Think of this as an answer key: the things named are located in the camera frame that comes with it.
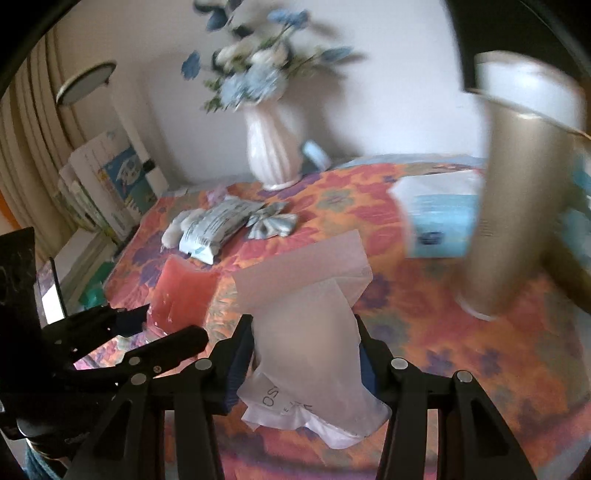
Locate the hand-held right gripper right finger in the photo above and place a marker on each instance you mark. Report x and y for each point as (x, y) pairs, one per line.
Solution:
(369, 374)

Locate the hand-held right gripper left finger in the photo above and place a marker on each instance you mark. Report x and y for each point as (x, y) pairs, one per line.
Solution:
(233, 369)

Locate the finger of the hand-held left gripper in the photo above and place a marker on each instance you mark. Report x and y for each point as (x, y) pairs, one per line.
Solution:
(171, 344)
(106, 318)

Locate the pink translucent pouch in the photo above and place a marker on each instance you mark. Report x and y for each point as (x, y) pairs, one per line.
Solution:
(184, 290)

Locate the white translucent plastic bag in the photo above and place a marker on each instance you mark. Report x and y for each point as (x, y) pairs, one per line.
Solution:
(304, 314)

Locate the person's left forearm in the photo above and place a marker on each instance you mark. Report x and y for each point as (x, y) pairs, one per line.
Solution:
(39, 464)

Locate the white fluffy soft item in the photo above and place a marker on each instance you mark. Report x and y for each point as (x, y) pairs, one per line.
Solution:
(178, 228)

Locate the large green tissue packet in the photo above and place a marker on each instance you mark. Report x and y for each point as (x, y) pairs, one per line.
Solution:
(94, 295)

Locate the stack of flat books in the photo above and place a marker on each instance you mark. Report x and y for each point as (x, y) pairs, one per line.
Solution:
(87, 258)

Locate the floral fleece blanket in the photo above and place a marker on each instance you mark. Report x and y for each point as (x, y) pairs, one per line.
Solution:
(415, 314)

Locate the white wet wipes packet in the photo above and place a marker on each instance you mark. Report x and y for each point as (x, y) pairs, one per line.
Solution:
(214, 226)

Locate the row of standing books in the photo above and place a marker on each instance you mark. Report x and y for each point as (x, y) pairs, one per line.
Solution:
(124, 175)

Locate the grey fabric bow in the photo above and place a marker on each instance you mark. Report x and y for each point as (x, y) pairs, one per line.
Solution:
(270, 224)

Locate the light blue tissue box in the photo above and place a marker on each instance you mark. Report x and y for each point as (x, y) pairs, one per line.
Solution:
(438, 221)

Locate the white desk lamp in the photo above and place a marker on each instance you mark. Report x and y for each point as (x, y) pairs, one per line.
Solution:
(134, 134)

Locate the beige curtain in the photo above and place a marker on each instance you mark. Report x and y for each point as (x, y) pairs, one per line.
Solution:
(27, 138)

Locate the gold cylindrical container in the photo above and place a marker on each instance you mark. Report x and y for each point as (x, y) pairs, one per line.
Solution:
(512, 207)

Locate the white ribbed vase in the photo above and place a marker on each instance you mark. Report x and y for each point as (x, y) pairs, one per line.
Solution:
(272, 147)

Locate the small blue white object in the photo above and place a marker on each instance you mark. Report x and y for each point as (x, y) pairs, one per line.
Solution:
(316, 154)

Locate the teal patterned box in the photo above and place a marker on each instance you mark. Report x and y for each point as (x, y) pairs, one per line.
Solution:
(577, 230)

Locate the blue white flower bouquet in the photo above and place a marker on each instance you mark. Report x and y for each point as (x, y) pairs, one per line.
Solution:
(254, 78)

